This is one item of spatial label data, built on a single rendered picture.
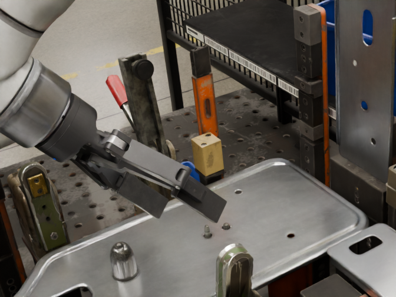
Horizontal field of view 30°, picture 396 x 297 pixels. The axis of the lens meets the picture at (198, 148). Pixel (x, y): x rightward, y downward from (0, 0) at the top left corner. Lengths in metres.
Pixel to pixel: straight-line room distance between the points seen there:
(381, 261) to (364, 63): 0.27
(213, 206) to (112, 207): 0.78
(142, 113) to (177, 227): 0.17
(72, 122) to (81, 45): 3.50
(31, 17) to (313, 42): 0.54
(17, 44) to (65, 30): 3.80
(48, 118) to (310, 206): 0.42
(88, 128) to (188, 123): 1.08
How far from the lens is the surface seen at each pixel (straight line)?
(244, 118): 1.89
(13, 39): 0.77
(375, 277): 0.95
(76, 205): 1.66
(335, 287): 0.96
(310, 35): 1.17
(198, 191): 0.84
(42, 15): 0.77
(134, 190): 0.97
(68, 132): 0.82
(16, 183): 1.08
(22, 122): 0.81
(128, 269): 0.96
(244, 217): 1.05
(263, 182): 1.11
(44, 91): 0.81
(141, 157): 0.81
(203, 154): 1.09
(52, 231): 1.07
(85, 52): 4.22
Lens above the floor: 1.63
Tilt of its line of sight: 31 degrees down
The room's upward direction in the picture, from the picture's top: 7 degrees counter-clockwise
